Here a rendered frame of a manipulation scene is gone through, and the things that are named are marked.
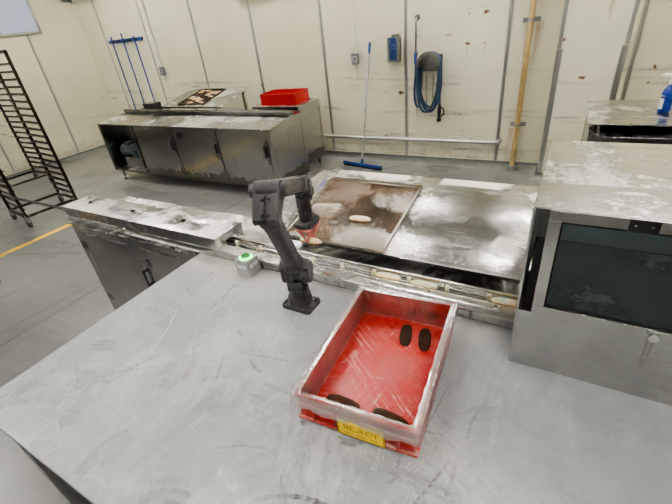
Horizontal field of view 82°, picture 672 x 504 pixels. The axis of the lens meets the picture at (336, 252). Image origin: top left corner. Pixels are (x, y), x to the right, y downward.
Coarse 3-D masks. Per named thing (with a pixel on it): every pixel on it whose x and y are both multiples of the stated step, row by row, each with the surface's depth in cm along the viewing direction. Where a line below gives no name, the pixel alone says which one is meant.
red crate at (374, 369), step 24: (360, 336) 126; (384, 336) 125; (432, 336) 122; (336, 360) 118; (360, 360) 117; (384, 360) 116; (408, 360) 115; (432, 360) 114; (336, 384) 110; (360, 384) 109; (384, 384) 108; (408, 384) 108; (360, 408) 103; (384, 408) 102; (408, 408) 101
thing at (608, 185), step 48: (576, 144) 119; (624, 144) 115; (576, 192) 91; (624, 192) 88; (528, 240) 92; (528, 288) 118; (528, 336) 104; (576, 336) 98; (624, 336) 92; (624, 384) 98
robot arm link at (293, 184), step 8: (296, 176) 137; (304, 176) 141; (280, 184) 107; (288, 184) 110; (296, 184) 131; (304, 184) 140; (248, 192) 109; (280, 192) 107; (288, 192) 110; (296, 192) 132
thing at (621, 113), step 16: (592, 112) 261; (608, 112) 257; (624, 112) 253; (640, 112) 250; (656, 112) 246; (592, 128) 246; (608, 128) 243; (624, 128) 240; (640, 128) 237; (656, 128) 234
